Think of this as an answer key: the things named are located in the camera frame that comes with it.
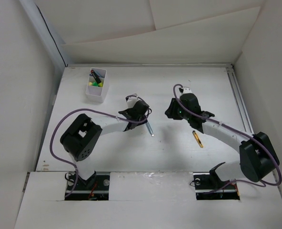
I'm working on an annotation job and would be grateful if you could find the light blue pen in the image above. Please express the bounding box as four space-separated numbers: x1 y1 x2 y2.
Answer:
146 122 154 137

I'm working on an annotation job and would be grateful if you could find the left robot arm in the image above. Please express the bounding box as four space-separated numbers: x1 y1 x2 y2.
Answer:
60 98 151 189

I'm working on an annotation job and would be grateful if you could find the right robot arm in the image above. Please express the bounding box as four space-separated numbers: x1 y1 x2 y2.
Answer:
165 93 282 188

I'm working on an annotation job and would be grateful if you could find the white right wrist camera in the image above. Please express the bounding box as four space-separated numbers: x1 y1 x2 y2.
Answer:
179 86 192 95

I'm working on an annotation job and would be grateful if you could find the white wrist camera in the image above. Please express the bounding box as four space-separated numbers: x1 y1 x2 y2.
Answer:
125 94 140 108
179 86 192 95

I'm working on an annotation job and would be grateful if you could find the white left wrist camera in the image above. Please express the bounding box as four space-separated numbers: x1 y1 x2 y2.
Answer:
125 94 140 108

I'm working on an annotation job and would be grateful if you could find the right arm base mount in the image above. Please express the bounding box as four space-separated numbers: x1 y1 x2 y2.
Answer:
189 162 240 200

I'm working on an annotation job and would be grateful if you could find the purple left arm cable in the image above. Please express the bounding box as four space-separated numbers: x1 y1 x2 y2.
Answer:
50 94 152 198

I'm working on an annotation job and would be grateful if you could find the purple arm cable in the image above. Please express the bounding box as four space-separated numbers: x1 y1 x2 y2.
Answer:
50 94 152 198
173 83 282 195

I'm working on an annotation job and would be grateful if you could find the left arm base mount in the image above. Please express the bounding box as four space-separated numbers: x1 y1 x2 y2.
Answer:
64 172 111 201

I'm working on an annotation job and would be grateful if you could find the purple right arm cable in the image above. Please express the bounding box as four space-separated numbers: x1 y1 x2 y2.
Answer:
173 83 282 195

